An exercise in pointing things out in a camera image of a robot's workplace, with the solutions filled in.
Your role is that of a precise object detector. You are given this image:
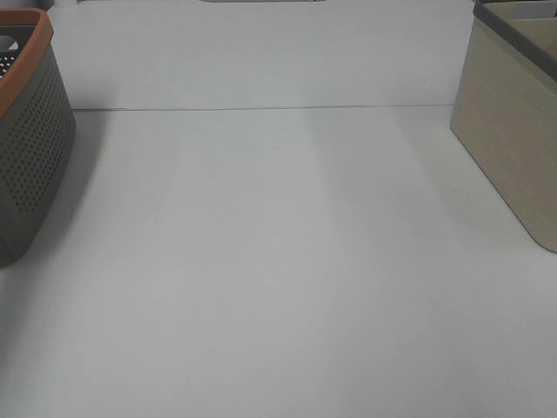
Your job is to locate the beige basket grey rim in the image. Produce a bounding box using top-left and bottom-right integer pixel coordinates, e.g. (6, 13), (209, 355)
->
(450, 1), (556, 252)

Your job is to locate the grey perforated basket orange rim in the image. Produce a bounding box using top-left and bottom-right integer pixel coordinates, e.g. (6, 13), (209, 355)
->
(1, 7), (76, 267)

